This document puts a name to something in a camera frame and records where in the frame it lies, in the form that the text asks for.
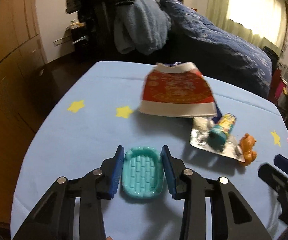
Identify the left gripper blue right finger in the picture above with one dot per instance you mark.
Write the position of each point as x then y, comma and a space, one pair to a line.
167, 161

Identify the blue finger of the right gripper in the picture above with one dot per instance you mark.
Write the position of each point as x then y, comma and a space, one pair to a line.
281, 162

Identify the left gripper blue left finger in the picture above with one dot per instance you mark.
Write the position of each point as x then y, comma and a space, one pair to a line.
116, 166

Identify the teal plastic soap dish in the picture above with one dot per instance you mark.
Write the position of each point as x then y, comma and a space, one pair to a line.
143, 173

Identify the silver pill blister pack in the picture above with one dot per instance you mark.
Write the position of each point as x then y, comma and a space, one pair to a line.
201, 139

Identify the orange toy bear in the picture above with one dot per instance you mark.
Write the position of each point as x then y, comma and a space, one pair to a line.
246, 144

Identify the colourful teal tube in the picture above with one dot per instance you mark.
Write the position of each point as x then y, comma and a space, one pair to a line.
220, 133

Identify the dark blue snack wrapper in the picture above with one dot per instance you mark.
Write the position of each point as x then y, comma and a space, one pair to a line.
218, 114

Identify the red white paper noodle bowl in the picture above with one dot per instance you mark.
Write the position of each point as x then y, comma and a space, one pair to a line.
177, 90

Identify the light blue star tablecloth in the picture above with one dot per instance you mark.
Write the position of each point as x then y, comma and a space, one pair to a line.
100, 112

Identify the red pink storage boxes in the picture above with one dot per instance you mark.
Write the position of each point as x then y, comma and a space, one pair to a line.
278, 82

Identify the black suitcase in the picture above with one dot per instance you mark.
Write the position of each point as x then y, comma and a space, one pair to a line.
273, 57

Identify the bed with blue duvet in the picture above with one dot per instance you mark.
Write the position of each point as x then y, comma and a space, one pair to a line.
217, 53

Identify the light blue fleece blanket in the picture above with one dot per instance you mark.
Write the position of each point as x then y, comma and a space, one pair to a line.
141, 26

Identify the dark bedside table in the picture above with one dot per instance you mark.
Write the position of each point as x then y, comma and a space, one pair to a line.
79, 36

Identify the wooden wardrobe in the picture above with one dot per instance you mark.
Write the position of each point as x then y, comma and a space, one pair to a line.
21, 56

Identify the green window curtain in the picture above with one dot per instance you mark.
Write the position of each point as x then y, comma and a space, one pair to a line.
260, 22

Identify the dark clothes pile on chair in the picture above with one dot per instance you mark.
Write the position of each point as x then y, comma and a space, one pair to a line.
97, 15

